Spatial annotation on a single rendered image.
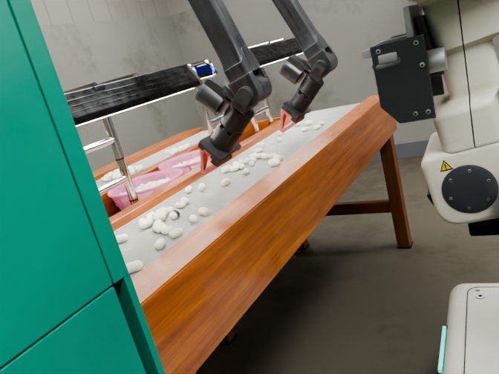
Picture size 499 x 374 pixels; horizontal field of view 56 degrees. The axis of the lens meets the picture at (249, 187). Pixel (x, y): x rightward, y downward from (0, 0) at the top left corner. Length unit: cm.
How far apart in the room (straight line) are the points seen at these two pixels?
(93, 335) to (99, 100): 64
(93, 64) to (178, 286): 291
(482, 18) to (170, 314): 77
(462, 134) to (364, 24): 293
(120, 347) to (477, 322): 99
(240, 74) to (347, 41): 298
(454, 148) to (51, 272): 77
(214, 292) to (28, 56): 53
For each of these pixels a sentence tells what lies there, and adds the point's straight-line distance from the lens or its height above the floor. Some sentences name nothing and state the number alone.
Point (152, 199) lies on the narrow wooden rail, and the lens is 141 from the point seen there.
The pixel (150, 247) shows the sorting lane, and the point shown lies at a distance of 109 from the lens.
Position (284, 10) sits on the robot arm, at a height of 118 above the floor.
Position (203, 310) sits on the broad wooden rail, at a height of 67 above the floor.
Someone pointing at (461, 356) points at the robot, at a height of 28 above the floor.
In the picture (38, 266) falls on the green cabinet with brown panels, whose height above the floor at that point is 92.
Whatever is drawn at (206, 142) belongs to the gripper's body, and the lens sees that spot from 105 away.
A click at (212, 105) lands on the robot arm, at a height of 101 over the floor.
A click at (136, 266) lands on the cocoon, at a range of 97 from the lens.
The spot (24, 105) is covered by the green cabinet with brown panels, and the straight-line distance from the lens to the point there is 62.
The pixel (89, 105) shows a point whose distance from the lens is 114.
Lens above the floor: 109
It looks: 15 degrees down
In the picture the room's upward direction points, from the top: 15 degrees counter-clockwise
